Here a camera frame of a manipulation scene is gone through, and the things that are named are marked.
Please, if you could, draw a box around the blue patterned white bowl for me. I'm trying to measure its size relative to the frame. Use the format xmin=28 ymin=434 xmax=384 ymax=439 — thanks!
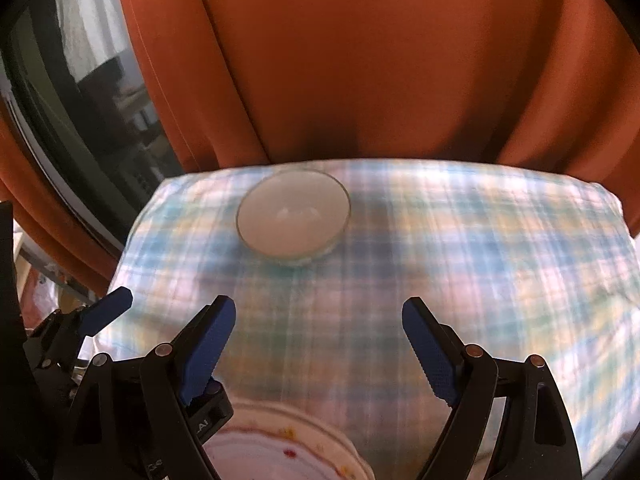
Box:
xmin=236 ymin=170 xmax=351 ymax=267

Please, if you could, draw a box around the plaid tablecloth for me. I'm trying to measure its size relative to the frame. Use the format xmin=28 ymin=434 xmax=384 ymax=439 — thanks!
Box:
xmin=92 ymin=158 xmax=628 ymax=480

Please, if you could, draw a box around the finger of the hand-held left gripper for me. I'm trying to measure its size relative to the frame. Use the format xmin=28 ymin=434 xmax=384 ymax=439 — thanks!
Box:
xmin=187 ymin=379 xmax=235 ymax=448
xmin=25 ymin=286 xmax=133 ymax=377

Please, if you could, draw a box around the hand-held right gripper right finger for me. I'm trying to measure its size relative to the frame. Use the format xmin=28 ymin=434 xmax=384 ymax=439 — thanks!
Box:
xmin=401 ymin=296 xmax=583 ymax=480

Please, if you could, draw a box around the yellow flower plate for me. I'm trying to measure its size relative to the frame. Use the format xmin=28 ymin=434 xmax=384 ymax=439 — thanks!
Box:
xmin=200 ymin=400 xmax=376 ymax=480

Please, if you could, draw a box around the red printed bag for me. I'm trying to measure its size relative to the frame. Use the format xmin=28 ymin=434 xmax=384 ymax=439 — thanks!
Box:
xmin=20 ymin=265 xmax=68 ymax=323

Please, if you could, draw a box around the orange curtain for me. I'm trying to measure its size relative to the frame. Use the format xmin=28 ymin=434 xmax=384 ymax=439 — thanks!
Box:
xmin=0 ymin=0 xmax=640 ymax=296

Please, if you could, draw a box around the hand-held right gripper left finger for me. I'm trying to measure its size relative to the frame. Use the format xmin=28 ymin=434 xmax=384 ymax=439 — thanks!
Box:
xmin=65 ymin=295 xmax=237 ymax=480

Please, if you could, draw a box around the dark glass window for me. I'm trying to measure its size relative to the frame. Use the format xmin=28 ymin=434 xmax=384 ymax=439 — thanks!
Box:
xmin=0 ymin=0 xmax=181 ymax=261

